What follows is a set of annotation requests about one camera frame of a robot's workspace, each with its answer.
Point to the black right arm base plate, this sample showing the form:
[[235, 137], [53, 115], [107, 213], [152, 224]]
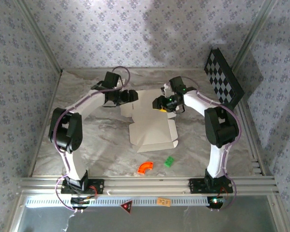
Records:
[[195, 186]]

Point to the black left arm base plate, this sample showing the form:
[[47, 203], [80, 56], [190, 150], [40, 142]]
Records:
[[99, 186]]

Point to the black checkerboard calibration board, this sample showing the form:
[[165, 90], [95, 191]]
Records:
[[220, 75]]

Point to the green toy brick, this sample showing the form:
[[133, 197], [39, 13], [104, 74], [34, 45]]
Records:
[[169, 161]]

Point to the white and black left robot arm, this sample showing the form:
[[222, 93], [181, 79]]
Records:
[[73, 164]]

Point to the orange curved toy brick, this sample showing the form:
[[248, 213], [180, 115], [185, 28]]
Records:
[[142, 167]]

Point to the white and lilac paper box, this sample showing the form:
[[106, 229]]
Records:
[[149, 128]]

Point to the grey metal sheet panel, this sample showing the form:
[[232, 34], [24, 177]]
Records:
[[159, 220]]

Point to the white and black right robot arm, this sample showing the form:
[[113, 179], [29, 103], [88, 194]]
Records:
[[215, 159]]

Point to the orange paper label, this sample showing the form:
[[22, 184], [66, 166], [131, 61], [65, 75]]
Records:
[[163, 202]]

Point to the aluminium frame post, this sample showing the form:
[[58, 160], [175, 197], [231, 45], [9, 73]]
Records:
[[253, 31], [38, 36]]

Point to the slotted aluminium table side rail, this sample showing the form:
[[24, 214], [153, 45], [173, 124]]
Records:
[[256, 164]]

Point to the red triangle sign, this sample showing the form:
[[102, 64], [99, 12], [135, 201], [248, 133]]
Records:
[[126, 206]]

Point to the aluminium table edge strip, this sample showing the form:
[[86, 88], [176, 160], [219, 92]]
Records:
[[135, 69]]

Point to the aluminium mounting rail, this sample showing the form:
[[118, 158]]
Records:
[[145, 184]]

